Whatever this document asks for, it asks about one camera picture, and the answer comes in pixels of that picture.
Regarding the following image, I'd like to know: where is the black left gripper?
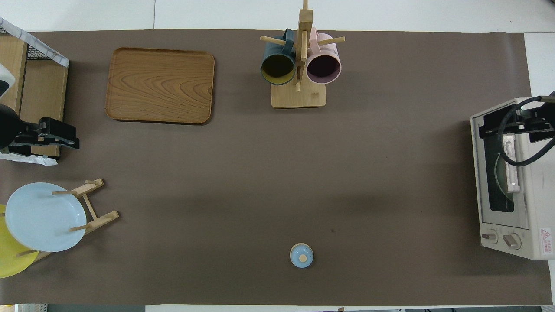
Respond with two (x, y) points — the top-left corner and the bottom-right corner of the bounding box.
(8, 117), (81, 157)

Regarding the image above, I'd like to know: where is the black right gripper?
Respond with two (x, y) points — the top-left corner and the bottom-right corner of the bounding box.
(478, 102), (555, 143)

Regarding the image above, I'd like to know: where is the pale green plate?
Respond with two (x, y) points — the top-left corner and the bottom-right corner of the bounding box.
(494, 154), (514, 202)

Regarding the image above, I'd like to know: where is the glass oven door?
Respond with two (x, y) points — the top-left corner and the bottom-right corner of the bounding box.
(470, 109), (530, 230)

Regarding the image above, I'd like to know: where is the beige toaster oven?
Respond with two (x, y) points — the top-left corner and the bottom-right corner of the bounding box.
(470, 97), (555, 260)

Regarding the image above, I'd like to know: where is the white rounded device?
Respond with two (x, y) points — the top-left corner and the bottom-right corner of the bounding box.
(0, 64), (17, 98)

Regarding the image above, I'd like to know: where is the white checked cloth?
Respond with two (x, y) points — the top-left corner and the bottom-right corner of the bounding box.
(0, 17), (70, 166)

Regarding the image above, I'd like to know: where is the light blue plate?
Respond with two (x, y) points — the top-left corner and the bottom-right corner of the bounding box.
(4, 182), (87, 253)

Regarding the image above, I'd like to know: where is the wooden plate rack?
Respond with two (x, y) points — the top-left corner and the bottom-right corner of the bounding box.
(17, 178), (120, 263)

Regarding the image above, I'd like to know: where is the wooden serving tray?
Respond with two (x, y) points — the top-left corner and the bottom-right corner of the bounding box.
(105, 47), (215, 125)

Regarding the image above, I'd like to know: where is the yellow plate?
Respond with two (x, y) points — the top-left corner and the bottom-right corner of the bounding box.
(0, 204), (39, 279)

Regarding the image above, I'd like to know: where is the brown table mat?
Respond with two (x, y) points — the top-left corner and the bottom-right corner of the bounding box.
(0, 29), (553, 306)

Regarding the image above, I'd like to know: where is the pink mug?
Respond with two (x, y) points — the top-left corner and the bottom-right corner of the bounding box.
(306, 27), (342, 85)

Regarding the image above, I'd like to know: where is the wooden mug tree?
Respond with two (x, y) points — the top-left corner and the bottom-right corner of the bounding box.
(259, 0), (346, 109)

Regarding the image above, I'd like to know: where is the dark blue mug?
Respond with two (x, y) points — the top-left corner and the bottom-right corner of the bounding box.
(260, 29), (297, 86)

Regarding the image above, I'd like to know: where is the blue call bell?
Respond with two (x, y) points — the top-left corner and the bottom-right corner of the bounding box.
(290, 243), (314, 269)

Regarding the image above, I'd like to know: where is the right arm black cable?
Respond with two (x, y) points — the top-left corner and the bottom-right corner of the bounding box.
(498, 96), (555, 168)

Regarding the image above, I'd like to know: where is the black wire basket shelf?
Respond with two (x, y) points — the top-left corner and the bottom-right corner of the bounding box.
(0, 34), (69, 159)

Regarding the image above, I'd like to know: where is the black wire basket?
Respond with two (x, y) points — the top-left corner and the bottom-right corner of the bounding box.
(0, 24), (65, 63)

